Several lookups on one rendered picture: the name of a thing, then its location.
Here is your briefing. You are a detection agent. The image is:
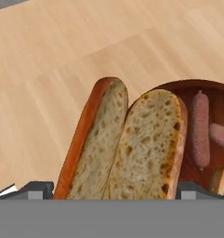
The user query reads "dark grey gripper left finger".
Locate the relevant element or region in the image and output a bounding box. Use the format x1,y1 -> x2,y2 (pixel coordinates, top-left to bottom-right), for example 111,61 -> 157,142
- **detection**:
0,180 -> 55,201

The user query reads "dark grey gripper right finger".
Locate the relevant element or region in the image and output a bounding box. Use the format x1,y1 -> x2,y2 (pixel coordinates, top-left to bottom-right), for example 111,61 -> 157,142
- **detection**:
175,180 -> 224,201

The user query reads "white plate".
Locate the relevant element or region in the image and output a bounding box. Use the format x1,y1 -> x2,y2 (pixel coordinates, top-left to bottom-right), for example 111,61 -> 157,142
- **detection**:
0,182 -> 19,198

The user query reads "reddish brown sausage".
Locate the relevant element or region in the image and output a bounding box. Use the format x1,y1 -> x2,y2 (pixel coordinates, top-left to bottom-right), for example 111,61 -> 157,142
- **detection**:
191,89 -> 211,171
208,123 -> 224,152

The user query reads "bread bun with pale crust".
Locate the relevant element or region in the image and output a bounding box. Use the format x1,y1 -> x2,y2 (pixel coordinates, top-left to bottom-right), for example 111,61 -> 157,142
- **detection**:
102,88 -> 189,201

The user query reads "bread bun with orange crust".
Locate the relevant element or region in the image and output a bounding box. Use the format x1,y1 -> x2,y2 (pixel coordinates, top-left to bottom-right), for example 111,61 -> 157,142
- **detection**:
52,76 -> 130,201

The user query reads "brown wooden bowl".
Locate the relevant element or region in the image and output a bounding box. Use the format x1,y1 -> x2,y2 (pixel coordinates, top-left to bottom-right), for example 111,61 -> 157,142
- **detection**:
140,79 -> 224,197

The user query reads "brown and cream bread piece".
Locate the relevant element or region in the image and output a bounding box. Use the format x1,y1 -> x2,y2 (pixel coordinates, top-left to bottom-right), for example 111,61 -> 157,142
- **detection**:
208,166 -> 224,196

